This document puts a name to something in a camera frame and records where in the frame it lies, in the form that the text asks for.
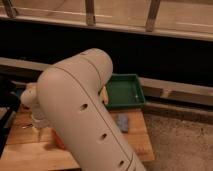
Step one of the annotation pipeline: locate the red chili pepper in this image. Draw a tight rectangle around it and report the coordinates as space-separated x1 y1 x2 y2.
51 129 66 150

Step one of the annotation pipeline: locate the wooden table board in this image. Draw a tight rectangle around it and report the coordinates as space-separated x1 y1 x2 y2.
0 107 155 171

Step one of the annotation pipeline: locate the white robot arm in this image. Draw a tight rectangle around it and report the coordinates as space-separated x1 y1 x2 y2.
21 48 146 171

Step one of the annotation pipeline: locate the metal spoon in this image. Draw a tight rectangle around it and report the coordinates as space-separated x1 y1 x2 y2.
22 124 33 129

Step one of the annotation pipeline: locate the blue sponge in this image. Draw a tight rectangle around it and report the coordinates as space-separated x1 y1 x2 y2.
117 114 129 133

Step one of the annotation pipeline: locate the green plastic tray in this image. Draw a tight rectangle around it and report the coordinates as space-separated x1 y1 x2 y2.
106 74 145 110

